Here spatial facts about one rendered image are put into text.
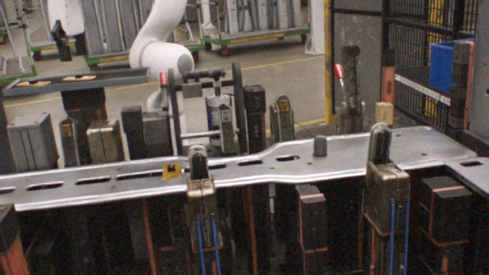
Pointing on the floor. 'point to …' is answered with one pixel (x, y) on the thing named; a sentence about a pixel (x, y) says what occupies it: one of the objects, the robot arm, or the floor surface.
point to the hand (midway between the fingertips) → (74, 54)
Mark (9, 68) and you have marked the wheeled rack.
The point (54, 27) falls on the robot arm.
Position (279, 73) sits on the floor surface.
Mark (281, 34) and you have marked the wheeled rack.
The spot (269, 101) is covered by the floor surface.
